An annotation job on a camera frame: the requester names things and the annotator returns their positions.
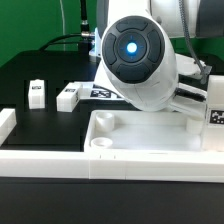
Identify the white fiducial marker sheet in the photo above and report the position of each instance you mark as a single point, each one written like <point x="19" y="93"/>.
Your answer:
<point x="90" y="91"/>

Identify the white desk tabletop tray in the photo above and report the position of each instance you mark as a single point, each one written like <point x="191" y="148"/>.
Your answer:
<point x="151" y="132"/>

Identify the white U-shaped obstacle fence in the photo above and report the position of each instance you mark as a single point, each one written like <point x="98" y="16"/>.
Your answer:
<point x="107" y="164"/>

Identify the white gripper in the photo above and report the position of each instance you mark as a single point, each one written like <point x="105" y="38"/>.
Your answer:
<point x="188" y="99"/>

